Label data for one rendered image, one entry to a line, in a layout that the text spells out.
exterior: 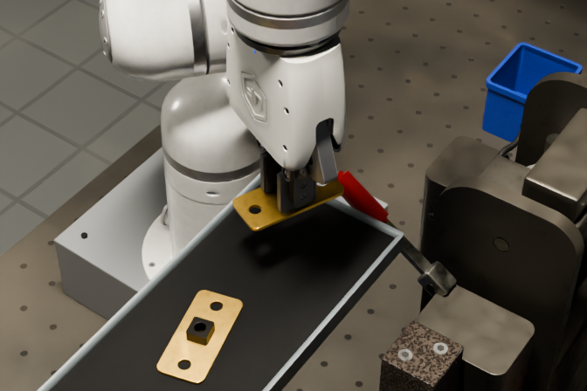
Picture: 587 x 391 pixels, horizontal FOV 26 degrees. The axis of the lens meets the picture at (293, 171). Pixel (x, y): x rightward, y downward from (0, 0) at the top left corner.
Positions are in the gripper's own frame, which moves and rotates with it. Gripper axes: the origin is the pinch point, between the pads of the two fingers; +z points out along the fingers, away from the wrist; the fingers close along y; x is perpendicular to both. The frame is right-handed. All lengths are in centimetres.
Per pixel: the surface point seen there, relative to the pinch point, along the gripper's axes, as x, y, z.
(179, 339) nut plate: -12.2, 4.5, 7.3
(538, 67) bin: 67, -43, 48
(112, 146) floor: 35, -137, 124
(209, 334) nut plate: -10.3, 5.7, 6.6
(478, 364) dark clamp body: 10.3, 13.2, 15.6
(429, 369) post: 5.5, 12.7, 13.6
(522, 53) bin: 65, -45, 46
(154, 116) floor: 47, -141, 124
